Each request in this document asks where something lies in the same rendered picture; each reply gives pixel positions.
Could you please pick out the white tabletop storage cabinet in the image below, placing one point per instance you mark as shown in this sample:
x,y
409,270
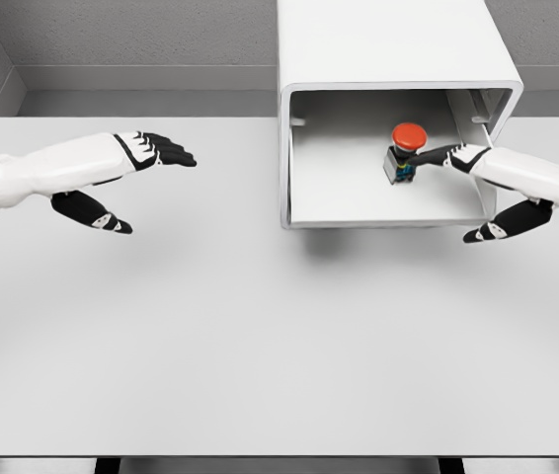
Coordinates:
x,y
383,44

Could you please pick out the red button load switch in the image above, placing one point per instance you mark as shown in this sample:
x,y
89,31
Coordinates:
x,y
408,136

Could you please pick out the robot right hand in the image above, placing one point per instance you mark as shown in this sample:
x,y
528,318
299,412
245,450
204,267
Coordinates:
x,y
511,170

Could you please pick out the white cabinet drawer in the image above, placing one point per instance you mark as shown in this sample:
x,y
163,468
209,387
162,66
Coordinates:
x,y
348,192

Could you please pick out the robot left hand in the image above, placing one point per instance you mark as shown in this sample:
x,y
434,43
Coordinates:
x,y
92,160

